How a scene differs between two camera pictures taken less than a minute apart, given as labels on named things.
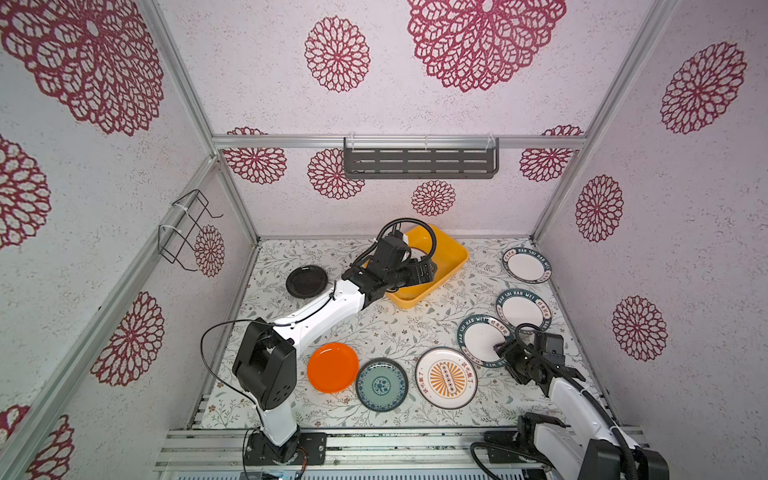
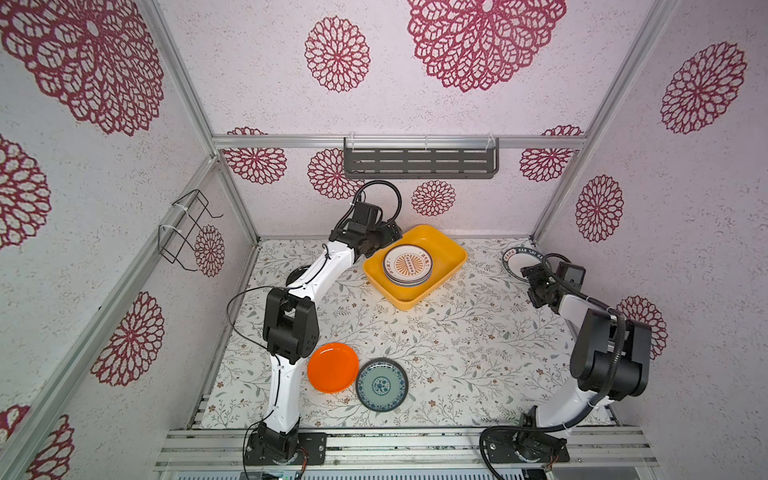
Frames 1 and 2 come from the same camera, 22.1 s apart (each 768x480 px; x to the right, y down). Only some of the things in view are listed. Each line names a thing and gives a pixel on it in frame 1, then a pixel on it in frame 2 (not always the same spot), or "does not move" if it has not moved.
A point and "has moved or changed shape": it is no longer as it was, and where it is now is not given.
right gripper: [508, 350] -> [535, 277]
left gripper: [428, 274] -> [388, 237]
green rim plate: [523, 306] has moved or changed shape
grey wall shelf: [421, 158] does not move
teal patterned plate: [381, 384] does not move
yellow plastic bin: [449, 256] does not move
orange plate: [333, 368] does not move
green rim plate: [527, 265] does not move
